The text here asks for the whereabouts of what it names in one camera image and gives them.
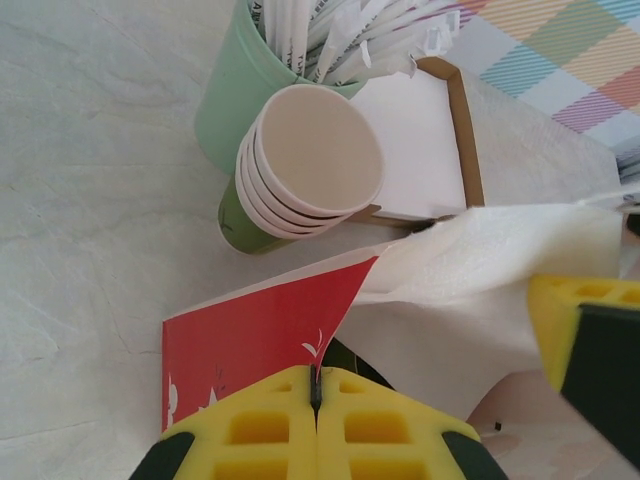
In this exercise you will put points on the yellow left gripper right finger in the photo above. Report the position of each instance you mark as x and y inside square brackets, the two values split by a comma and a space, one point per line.
[395, 435]

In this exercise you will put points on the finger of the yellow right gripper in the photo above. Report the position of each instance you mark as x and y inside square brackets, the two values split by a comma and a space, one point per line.
[600, 360]

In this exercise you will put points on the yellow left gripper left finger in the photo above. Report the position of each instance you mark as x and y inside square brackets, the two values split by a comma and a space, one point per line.
[240, 430]

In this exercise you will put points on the white paper bag red print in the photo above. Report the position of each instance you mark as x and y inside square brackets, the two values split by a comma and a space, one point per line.
[250, 340]

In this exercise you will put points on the single white paper napkin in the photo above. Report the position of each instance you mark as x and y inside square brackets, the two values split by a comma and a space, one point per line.
[450, 280]

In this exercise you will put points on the brown cardboard napkin tray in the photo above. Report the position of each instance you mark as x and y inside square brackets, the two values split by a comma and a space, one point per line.
[466, 130]

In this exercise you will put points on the white paper napkin stack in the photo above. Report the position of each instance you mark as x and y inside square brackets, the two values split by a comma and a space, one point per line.
[420, 150]

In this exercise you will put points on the mint green straw holder cup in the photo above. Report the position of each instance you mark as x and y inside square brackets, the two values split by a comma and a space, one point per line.
[230, 90]

